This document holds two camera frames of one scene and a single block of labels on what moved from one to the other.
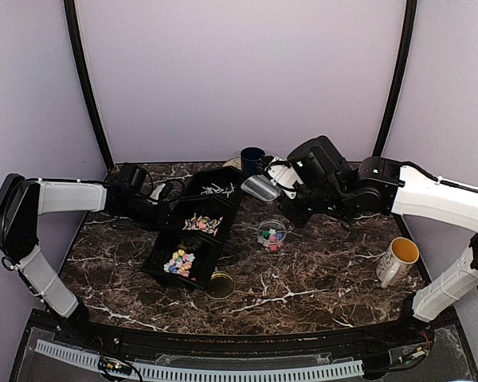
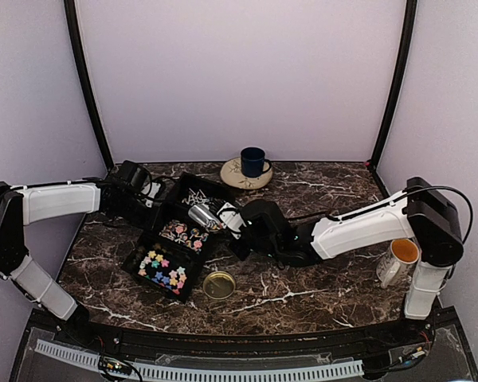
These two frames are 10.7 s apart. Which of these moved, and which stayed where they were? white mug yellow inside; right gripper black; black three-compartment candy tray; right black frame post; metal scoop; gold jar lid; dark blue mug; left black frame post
Moved: metal scoop; right gripper black; black three-compartment candy tray
Stayed: white mug yellow inside; dark blue mug; gold jar lid; left black frame post; right black frame post
